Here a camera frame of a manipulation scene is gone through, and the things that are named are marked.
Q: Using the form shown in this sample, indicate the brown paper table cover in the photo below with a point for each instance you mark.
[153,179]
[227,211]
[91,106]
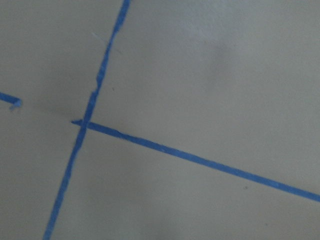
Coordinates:
[188,82]

